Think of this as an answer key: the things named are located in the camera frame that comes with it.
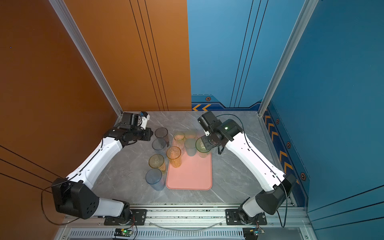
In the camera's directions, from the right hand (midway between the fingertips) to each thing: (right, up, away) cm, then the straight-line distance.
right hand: (211, 140), depth 74 cm
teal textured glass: (-11, -5, +14) cm, 18 cm away
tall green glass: (-4, -5, -4) cm, 8 cm away
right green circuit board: (+18, -44, -4) cm, 48 cm away
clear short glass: (-18, -6, +23) cm, 30 cm away
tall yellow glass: (-22, -10, +20) cm, 32 cm away
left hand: (-33, +5, +10) cm, 34 cm away
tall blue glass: (-29, -19, +2) cm, 35 cm away
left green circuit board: (-43, -44, -3) cm, 61 cm away
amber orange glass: (-29, -12, +8) cm, 33 cm away
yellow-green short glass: (-11, +1, +24) cm, 26 cm away
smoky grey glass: (-29, +3, +22) cm, 37 cm away
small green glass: (-19, -1, +26) cm, 32 cm away
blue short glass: (-31, -5, +19) cm, 36 cm away
